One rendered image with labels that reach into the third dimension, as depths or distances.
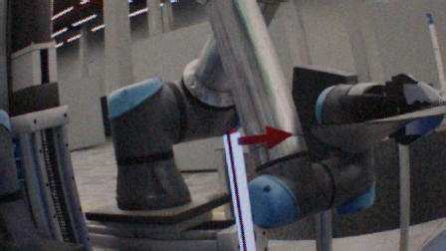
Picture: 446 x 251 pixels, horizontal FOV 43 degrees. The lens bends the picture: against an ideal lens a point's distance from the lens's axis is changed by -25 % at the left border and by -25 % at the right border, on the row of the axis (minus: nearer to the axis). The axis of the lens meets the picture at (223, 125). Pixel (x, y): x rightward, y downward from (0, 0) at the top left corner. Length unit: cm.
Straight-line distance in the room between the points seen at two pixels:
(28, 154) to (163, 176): 32
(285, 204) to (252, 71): 18
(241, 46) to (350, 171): 23
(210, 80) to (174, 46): 993
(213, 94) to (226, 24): 35
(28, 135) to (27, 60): 14
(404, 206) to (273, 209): 174
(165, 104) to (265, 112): 39
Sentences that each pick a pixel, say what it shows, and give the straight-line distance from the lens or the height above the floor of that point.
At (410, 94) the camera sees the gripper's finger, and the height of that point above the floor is 120.
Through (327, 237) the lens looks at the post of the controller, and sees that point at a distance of 126.
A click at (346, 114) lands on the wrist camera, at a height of 119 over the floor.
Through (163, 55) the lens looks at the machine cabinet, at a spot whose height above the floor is 188.
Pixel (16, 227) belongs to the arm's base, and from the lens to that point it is 91.
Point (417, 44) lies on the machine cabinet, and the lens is 716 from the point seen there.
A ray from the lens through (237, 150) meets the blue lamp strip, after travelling 72.
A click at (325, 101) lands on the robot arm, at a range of 101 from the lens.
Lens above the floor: 123
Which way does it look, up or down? 3 degrees down
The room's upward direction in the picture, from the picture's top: 9 degrees counter-clockwise
